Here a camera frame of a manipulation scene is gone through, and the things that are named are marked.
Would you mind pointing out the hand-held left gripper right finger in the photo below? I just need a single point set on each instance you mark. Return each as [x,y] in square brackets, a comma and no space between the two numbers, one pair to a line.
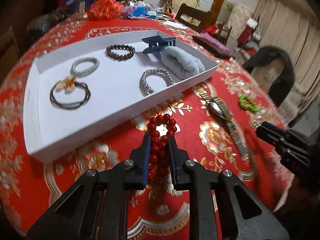
[175,160]

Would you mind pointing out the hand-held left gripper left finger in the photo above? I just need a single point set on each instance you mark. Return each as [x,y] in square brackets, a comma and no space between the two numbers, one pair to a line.
[146,155]

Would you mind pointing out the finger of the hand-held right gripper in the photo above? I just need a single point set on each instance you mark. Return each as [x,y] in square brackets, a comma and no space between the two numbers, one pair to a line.
[272,131]

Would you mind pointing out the white shallow cardboard box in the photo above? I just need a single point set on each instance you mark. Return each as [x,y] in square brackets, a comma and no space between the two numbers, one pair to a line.
[112,100]

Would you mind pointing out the light blue fluffy scrunchie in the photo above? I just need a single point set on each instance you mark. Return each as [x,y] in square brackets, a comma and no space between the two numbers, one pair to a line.
[180,62]

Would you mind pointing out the blue hair claw clip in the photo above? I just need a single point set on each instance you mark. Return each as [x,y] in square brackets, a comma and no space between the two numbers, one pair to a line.
[155,41]

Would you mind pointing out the floral armchair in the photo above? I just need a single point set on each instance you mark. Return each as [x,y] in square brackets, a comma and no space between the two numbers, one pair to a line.
[268,80]

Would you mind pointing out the metal band wristwatch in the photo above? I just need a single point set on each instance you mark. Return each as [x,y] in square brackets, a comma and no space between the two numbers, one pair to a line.
[216,107]

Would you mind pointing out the black chair back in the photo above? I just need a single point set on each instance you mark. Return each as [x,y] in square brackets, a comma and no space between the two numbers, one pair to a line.
[287,70]

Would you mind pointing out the red floral tablecloth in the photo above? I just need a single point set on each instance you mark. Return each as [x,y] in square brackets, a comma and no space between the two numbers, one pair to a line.
[75,192]

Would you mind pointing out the red stocking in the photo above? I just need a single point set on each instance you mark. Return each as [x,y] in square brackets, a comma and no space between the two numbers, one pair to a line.
[246,31]

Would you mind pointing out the beige curtains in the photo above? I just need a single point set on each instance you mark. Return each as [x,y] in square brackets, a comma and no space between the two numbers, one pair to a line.
[295,30]

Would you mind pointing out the small red bag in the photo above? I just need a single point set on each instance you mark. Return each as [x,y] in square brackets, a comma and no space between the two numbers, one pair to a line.
[211,29]

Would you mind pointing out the white paper sheet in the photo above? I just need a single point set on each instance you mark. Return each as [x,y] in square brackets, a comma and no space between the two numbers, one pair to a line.
[173,23]

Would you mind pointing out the dark wooden chair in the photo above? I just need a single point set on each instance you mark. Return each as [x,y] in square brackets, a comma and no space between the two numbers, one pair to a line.
[192,17]

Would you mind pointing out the blue tissue packet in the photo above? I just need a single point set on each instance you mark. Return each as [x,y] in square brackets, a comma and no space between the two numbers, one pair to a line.
[137,11]

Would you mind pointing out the red plastic bag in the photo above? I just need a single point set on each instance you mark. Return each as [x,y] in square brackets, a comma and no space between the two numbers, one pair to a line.
[105,8]

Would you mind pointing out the black plastic bag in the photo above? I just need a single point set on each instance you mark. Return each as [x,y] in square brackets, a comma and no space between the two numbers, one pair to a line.
[42,27]

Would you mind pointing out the brown wooden chair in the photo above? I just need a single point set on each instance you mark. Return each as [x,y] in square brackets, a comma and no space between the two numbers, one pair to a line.
[8,52]

